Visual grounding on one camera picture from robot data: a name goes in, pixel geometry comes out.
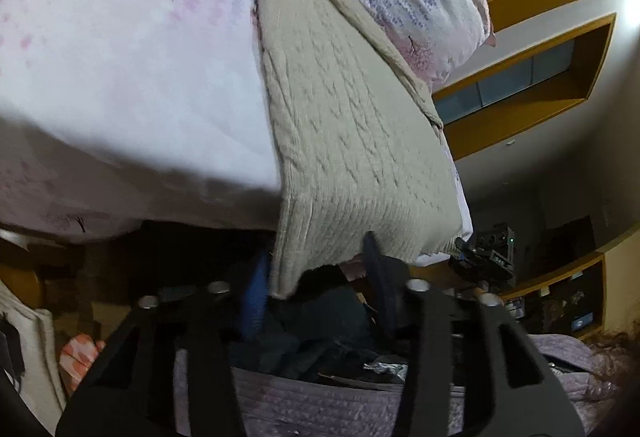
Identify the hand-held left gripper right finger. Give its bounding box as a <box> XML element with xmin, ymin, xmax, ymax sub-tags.
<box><xmin>361</xmin><ymin>231</ymin><xmax>587</xmax><ymax>437</ymax></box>

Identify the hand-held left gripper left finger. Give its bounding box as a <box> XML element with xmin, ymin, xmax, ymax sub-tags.
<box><xmin>55</xmin><ymin>251</ymin><xmax>274</xmax><ymax>437</ymax></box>

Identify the beige knitted blanket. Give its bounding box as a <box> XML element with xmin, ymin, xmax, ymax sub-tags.
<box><xmin>250</xmin><ymin>0</ymin><xmax>464</xmax><ymax>301</ymax></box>

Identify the pile of dark clothes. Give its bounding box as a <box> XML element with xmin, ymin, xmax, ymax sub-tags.
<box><xmin>227</xmin><ymin>264</ymin><xmax>408</xmax><ymax>385</ymax></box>

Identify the wooden shelf unit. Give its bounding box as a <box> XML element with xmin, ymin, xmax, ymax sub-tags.
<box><xmin>500</xmin><ymin>251</ymin><xmax>609</xmax><ymax>344</ymax></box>

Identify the wooden framed window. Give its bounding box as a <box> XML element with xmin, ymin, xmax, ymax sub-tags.
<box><xmin>431</xmin><ymin>0</ymin><xmax>622</xmax><ymax>161</ymax></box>

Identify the orange polka dot cloth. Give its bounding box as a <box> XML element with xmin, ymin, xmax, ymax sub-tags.
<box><xmin>60</xmin><ymin>334</ymin><xmax>107</xmax><ymax>394</ymax></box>

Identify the white cloth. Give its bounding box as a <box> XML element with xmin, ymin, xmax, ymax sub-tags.
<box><xmin>0</xmin><ymin>281</ymin><xmax>69</xmax><ymax>437</ymax></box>

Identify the wooden bed frame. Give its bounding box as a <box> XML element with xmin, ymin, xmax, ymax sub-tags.
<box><xmin>0</xmin><ymin>228</ymin><xmax>73</xmax><ymax>315</ymax></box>

